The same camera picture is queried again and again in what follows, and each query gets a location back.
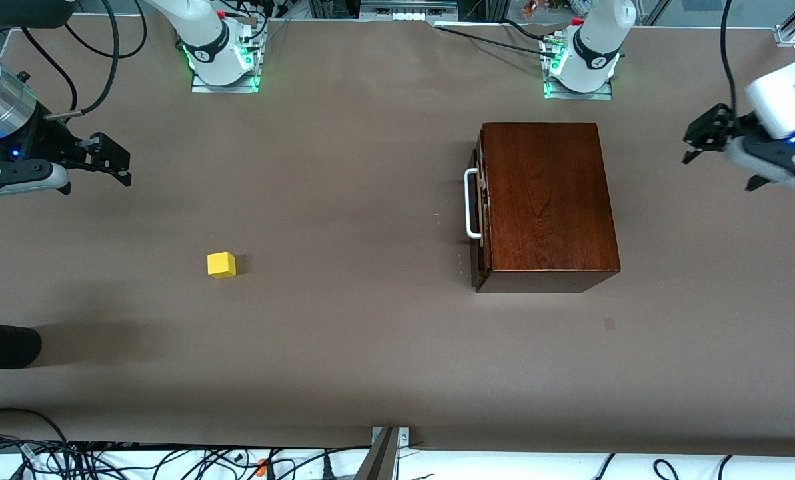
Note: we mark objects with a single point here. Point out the yellow cube block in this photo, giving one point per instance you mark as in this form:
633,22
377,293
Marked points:
221,264

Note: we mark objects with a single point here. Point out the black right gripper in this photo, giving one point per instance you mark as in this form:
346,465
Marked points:
42,142

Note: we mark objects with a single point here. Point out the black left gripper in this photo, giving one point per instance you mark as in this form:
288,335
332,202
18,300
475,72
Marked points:
733,126

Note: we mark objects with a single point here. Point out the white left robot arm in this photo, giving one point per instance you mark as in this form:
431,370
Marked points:
594,46

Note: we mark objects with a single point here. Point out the grey power strip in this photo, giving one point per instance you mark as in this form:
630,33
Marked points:
407,9

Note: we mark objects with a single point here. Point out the black monitor casing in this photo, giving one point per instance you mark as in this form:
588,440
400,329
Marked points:
21,12

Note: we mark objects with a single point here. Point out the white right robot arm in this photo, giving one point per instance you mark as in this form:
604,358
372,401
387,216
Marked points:
211,40

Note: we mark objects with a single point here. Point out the aluminium profile beam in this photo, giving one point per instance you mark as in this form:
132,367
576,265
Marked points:
379,456

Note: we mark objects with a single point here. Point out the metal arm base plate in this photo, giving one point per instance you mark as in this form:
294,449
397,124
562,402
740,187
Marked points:
577,93
227,85

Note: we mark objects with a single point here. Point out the black rounded object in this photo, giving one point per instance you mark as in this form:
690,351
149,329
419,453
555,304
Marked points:
4,345

